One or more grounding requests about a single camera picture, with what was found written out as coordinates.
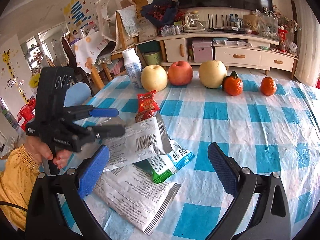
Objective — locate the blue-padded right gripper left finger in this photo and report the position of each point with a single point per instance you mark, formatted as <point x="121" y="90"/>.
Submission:
<point x="45" y="218"/>

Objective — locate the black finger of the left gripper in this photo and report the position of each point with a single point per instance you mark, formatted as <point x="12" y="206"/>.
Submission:
<point x="97" y="132"/>

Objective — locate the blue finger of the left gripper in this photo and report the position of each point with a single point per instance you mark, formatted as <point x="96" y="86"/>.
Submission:
<point x="97" y="111"/>

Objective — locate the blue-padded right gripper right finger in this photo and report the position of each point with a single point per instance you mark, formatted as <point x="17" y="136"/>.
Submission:
<point x="271" y="216"/>

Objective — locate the silver foil snack bag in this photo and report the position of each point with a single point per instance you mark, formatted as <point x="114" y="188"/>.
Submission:
<point x="141" y="140"/>

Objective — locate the red candy wrapper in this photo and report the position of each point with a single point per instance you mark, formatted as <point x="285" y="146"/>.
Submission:
<point x="147" y="106"/>

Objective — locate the white printed bag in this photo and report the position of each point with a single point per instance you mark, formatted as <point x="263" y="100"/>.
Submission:
<point x="130" y="192"/>

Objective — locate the green white wet-wipes pack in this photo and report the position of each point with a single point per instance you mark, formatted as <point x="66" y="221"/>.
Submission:
<point x="161" y="167"/>

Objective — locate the person's left hand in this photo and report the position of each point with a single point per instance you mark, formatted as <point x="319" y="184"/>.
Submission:
<point x="38" y="151"/>

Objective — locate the blue round stool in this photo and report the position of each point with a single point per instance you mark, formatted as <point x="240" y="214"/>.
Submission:
<point x="77" y="94"/>

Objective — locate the red gift boxes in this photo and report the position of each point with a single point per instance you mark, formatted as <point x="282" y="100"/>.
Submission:
<point x="27" y="112"/>

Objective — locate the wooden dining chair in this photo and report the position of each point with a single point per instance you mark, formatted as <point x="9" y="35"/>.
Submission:
<point x="114" y="55"/>

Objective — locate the orange-flower table cloth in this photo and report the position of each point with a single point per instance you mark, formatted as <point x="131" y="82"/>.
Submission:
<point x="87" y="50"/>

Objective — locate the white yogurt bottle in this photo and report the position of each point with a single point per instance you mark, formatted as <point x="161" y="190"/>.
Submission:
<point x="133" y="67"/>

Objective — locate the yellow apple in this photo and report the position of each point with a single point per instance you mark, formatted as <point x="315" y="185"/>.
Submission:
<point x="154" y="77"/>

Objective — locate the blue white checked tablecloth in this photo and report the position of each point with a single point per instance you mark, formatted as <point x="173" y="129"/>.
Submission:
<point x="278" y="133"/>

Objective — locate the green waste bucket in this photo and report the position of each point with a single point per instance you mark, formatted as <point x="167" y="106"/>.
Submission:
<point x="153" y="58"/>

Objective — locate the red apple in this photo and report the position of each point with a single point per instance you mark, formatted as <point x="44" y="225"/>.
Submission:
<point x="180" y="73"/>

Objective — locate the yellow pear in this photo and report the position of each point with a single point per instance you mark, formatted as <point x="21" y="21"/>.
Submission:
<point x="212" y="73"/>

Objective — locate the dark flower bouquet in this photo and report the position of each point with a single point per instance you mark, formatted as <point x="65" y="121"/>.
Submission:
<point x="160" y="12"/>

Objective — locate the pink storage box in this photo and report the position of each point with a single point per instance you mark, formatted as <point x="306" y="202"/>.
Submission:
<point x="202" y="50"/>

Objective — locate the small tangerine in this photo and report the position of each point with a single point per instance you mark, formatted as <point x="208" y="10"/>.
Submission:
<point x="268" y="86"/>

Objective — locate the tangerine with leaf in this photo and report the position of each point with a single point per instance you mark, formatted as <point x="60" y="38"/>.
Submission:
<point x="232" y="84"/>

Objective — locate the white electric kettle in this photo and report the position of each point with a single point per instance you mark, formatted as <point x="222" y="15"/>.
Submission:
<point x="192" y="23"/>

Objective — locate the white curtain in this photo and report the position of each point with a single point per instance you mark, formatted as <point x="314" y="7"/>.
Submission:
<point x="307" y="71"/>

